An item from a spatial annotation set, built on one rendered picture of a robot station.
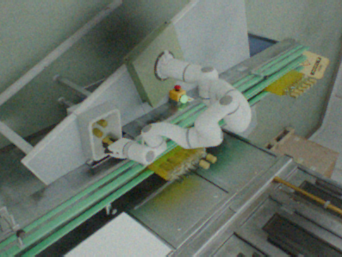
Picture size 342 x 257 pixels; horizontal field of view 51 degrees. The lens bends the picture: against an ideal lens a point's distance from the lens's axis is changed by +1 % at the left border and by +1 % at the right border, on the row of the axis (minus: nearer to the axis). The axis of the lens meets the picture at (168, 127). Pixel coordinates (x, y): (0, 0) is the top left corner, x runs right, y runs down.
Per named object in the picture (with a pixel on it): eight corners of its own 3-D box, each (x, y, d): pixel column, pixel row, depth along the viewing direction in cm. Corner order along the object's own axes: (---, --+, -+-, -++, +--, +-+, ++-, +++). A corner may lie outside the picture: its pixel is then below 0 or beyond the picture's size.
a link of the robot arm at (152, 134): (197, 137, 149) (154, 142, 158) (186, 115, 141) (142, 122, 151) (194, 152, 143) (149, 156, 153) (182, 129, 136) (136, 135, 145)
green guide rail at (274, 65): (137, 142, 175) (148, 149, 170) (137, 141, 174) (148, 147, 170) (300, 46, 281) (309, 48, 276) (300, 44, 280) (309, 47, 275)
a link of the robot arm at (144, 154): (163, 131, 148) (171, 147, 154) (146, 127, 156) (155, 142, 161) (140, 157, 142) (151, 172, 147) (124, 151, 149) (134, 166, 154)
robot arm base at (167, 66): (151, 59, 168) (176, 65, 160) (167, 43, 174) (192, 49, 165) (160, 83, 179) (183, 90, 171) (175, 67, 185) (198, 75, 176)
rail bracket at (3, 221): (-6, 225, 143) (22, 258, 130) (-18, 195, 133) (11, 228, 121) (6, 218, 146) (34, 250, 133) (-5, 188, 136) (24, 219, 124)
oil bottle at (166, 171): (140, 164, 185) (171, 183, 173) (140, 155, 181) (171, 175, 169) (148, 159, 188) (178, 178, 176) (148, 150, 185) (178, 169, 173)
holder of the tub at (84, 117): (84, 162, 172) (94, 170, 168) (76, 115, 156) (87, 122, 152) (112, 147, 182) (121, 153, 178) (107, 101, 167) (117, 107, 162)
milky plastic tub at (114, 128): (83, 154, 169) (94, 163, 164) (77, 115, 156) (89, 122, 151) (111, 139, 179) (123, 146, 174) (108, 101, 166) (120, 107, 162)
